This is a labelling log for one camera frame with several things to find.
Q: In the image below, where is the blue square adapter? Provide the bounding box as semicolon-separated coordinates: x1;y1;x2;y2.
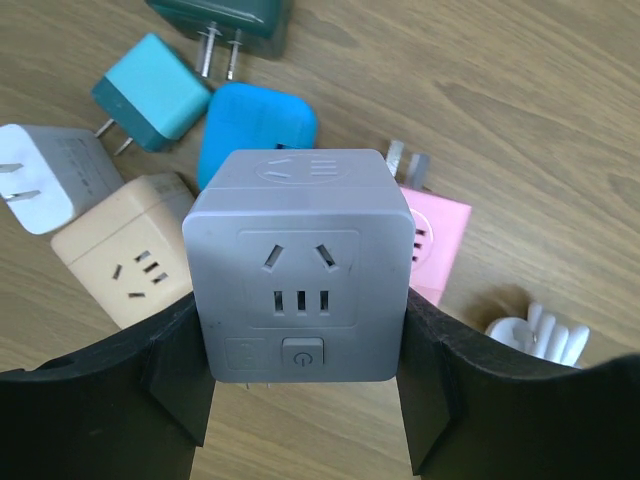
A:
196;82;319;189

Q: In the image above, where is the orange cube adapter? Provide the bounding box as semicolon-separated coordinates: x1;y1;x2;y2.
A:
51;173;194;329

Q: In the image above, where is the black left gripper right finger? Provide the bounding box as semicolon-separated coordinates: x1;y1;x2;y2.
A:
396;292;639;479

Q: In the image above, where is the dark green charger plug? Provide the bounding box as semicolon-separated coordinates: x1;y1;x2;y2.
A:
147;0;294;81

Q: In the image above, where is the white cube charger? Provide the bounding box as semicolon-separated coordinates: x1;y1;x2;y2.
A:
183;149;415;384

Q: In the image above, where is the white coiled cable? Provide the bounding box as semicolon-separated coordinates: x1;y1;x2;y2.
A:
484;299;592;370

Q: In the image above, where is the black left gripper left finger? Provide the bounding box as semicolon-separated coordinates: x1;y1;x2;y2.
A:
1;295;215;479

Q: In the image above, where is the teal usb charger plug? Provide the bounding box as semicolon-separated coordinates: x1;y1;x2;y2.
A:
91;33;211;153

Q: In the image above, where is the pink cube adapter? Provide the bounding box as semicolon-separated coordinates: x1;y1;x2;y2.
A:
384;139;474;309

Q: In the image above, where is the white square adapter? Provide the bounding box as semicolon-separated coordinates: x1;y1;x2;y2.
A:
1;124;124;235

